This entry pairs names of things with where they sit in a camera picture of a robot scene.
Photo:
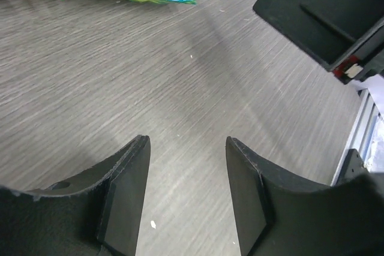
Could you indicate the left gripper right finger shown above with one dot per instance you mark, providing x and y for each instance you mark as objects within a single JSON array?
[{"x": 278, "y": 212}]

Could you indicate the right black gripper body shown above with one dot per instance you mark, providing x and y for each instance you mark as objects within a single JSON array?
[{"x": 364, "y": 59}]

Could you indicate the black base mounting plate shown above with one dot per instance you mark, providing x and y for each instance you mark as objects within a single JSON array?
[{"x": 352, "y": 167}]

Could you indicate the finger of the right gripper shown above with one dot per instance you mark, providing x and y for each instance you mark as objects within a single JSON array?
[{"x": 329, "y": 31}]

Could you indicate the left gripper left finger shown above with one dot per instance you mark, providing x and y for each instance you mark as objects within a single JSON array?
[{"x": 96, "y": 212}]

